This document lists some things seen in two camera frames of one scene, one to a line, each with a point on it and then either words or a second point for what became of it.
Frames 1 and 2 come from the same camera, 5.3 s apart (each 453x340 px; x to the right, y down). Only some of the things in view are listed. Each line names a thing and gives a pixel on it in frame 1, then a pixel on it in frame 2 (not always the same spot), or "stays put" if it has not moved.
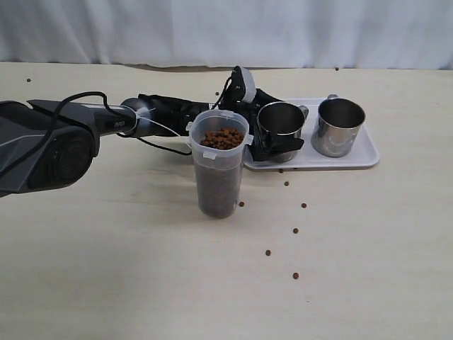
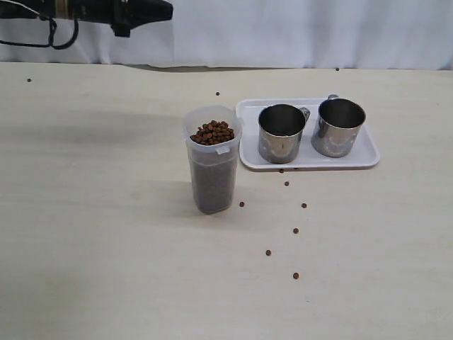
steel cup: (281, 119) stays put
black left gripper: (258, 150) to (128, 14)
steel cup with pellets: (336, 128) stays put
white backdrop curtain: (221, 35) stays put
